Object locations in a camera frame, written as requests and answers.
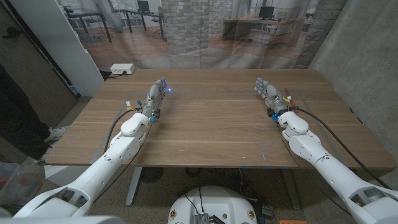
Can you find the orange flat object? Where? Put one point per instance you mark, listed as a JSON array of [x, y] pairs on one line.
[[292, 222]]

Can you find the white box under table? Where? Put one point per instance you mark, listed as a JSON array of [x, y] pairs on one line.
[[71, 177]]

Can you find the white upright panel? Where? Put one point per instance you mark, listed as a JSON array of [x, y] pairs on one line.
[[62, 46]]

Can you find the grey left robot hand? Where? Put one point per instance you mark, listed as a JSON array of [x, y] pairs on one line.
[[154, 96]]

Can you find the black round fan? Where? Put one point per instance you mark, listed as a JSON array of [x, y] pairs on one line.
[[151, 174]]

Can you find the clear plastic storage bin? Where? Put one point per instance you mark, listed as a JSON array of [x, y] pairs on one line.
[[18, 186]]

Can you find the printed office backdrop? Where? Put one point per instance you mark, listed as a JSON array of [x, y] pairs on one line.
[[186, 31]]

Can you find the white power box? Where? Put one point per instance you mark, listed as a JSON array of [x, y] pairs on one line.
[[122, 68]]

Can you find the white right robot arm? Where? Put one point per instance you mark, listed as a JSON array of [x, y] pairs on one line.
[[329, 168]]

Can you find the white table leg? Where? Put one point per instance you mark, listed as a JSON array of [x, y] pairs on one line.
[[133, 186], [290, 189]]

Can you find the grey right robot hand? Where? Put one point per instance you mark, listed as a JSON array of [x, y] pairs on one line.
[[273, 96]]

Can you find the person in dark clothes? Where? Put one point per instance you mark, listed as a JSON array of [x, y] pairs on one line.
[[18, 124]]

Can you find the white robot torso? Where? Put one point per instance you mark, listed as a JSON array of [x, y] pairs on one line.
[[217, 202]]

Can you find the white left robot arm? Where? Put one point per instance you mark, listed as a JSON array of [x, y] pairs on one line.
[[102, 165]]

